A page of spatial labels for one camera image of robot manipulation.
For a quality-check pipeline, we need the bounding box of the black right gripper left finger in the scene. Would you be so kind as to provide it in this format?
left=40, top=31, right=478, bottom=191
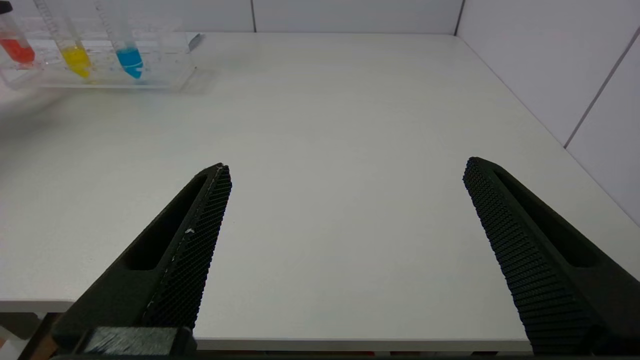
left=50, top=162, right=233, bottom=352

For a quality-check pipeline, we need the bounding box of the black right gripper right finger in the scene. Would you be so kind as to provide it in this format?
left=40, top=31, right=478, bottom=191
left=462, top=156, right=640, bottom=357

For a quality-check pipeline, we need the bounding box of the test tube with red pigment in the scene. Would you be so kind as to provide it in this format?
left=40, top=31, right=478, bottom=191
left=0, top=2, right=37, bottom=67

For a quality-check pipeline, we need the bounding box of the test tube with yellow pigment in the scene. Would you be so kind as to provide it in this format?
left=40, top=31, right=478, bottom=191
left=34, top=0, right=94, bottom=80

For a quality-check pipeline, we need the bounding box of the test tube with blue pigment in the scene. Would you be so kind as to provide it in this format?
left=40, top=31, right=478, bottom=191
left=95, top=0, right=145, bottom=80

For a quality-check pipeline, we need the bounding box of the clear acrylic test tube rack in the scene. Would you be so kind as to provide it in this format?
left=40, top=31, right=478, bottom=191
left=0, top=17, right=199, bottom=92

